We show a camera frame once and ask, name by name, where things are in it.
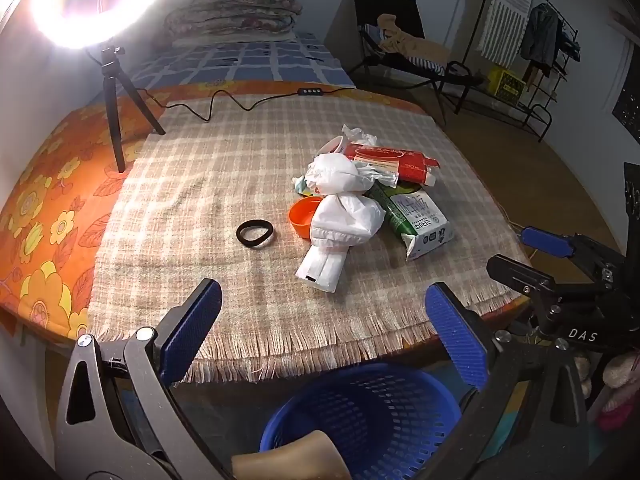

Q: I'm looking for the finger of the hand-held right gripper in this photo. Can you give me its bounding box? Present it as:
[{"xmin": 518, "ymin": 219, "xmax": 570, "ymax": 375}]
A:
[
  {"xmin": 486, "ymin": 254, "xmax": 556, "ymax": 311},
  {"xmin": 519, "ymin": 226, "xmax": 623, "ymax": 281}
]

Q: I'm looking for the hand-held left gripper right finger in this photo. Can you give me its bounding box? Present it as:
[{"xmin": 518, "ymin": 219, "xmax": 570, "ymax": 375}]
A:
[{"xmin": 424, "ymin": 281, "xmax": 588, "ymax": 480}]

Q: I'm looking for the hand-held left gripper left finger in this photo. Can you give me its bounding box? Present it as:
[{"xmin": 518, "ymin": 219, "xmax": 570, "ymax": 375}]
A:
[{"xmin": 54, "ymin": 278, "xmax": 236, "ymax": 480}]

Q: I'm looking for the blue plastic basket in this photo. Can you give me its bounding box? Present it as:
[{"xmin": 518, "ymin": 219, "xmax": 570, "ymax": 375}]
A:
[{"xmin": 259, "ymin": 362, "xmax": 463, "ymax": 480}]

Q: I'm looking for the white and green packet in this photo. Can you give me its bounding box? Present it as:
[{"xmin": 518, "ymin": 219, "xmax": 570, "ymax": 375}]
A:
[{"xmin": 390, "ymin": 187, "xmax": 455, "ymax": 262}]

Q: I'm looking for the black hair tie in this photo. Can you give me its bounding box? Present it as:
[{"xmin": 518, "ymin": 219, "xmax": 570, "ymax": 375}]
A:
[{"xmin": 236, "ymin": 219, "xmax": 275, "ymax": 249}]

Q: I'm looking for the green snack packet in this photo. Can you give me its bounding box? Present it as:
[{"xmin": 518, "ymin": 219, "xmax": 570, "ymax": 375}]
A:
[{"xmin": 370, "ymin": 182, "xmax": 418, "ymax": 238}]

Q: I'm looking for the white paper carton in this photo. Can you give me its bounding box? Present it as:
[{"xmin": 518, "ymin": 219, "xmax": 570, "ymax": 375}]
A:
[{"xmin": 295, "ymin": 244, "xmax": 347, "ymax": 294}]

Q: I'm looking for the orange plastic lid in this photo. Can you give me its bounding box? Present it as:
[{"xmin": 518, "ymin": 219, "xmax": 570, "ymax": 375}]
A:
[{"xmin": 289, "ymin": 196, "xmax": 325, "ymax": 240}]

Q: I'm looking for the white plastic bag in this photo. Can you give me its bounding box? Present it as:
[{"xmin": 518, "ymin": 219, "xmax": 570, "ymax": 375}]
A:
[
  {"xmin": 305, "ymin": 152, "xmax": 401, "ymax": 196},
  {"xmin": 309, "ymin": 192, "xmax": 386, "ymax": 250}
]

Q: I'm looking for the red wipes packet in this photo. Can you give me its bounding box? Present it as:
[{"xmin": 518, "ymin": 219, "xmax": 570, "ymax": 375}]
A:
[{"xmin": 342, "ymin": 141, "xmax": 441, "ymax": 185}]

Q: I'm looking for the white tissue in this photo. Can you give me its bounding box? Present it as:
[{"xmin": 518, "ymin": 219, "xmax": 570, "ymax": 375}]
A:
[{"xmin": 341, "ymin": 124, "xmax": 377, "ymax": 147}]

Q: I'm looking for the pink plush toy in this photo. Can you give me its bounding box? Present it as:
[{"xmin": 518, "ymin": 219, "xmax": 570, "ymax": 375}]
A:
[{"xmin": 587, "ymin": 350, "xmax": 640, "ymax": 431}]

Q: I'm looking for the black clothes rack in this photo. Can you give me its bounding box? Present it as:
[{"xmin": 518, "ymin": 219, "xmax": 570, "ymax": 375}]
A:
[{"xmin": 452, "ymin": 0, "xmax": 576, "ymax": 143}]

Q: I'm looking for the beige plaid cloth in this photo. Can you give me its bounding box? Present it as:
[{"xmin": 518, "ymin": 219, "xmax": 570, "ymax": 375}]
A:
[{"xmin": 87, "ymin": 80, "xmax": 531, "ymax": 386}]

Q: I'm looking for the yellow crate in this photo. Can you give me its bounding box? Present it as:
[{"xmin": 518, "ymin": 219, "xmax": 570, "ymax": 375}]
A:
[{"xmin": 487, "ymin": 66, "xmax": 528, "ymax": 106}]

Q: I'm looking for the tan rounded object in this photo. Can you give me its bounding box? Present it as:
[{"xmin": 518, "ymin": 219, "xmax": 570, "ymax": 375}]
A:
[{"xmin": 231, "ymin": 430, "xmax": 353, "ymax": 480}]

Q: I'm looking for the dark hanging jacket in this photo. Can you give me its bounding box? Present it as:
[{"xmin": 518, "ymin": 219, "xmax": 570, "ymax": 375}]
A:
[{"xmin": 520, "ymin": 2, "xmax": 562, "ymax": 76}]

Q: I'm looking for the blue striped cloth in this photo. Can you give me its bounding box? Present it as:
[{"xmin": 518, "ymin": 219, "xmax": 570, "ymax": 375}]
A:
[{"xmin": 362, "ymin": 24, "xmax": 447, "ymax": 75}]

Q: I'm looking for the striped hanging towel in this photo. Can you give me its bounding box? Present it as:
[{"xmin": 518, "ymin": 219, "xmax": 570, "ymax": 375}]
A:
[{"xmin": 475, "ymin": 0, "xmax": 535, "ymax": 68}]

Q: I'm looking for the tan garment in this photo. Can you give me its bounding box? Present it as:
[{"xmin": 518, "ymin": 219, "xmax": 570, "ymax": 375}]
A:
[{"xmin": 376, "ymin": 12, "xmax": 451, "ymax": 63}]

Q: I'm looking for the black tripod stand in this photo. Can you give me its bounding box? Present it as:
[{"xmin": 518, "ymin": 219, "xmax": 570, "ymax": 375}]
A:
[{"xmin": 82, "ymin": 46, "xmax": 167, "ymax": 173}]

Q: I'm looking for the blue checked bedsheet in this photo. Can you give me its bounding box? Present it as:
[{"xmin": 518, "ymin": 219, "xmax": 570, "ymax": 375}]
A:
[{"xmin": 117, "ymin": 30, "xmax": 357, "ymax": 92}]

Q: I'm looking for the black folding chair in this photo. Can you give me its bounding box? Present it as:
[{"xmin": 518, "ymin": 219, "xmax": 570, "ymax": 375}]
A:
[{"xmin": 345, "ymin": 0, "xmax": 486, "ymax": 126}]

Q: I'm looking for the folded floral quilt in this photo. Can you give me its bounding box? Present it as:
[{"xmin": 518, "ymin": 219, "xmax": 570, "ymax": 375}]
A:
[{"xmin": 164, "ymin": 0, "xmax": 304, "ymax": 41}]

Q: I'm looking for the black power cable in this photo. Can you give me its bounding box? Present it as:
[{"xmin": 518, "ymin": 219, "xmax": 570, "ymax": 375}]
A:
[{"xmin": 131, "ymin": 85, "xmax": 357, "ymax": 123}]

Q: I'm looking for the white ring light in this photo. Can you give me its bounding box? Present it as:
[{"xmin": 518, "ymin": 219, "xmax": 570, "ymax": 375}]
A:
[{"xmin": 27, "ymin": 0, "xmax": 178, "ymax": 52}]

